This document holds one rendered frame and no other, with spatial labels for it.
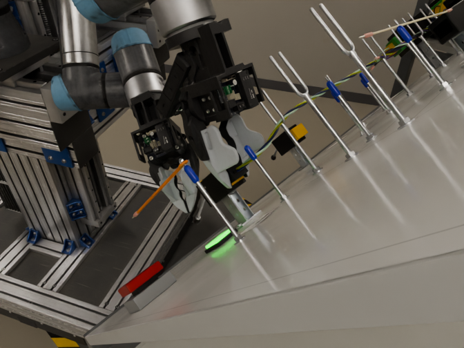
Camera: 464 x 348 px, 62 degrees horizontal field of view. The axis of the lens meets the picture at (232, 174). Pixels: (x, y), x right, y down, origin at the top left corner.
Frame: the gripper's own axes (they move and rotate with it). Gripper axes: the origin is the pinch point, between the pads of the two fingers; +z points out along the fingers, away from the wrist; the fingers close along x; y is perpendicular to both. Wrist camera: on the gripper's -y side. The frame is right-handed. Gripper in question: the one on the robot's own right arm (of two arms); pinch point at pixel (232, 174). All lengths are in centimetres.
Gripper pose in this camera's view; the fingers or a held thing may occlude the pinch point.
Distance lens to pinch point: 56.2
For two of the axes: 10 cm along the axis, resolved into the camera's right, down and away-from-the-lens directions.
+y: 7.0, -0.5, -7.1
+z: 3.4, 9.1, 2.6
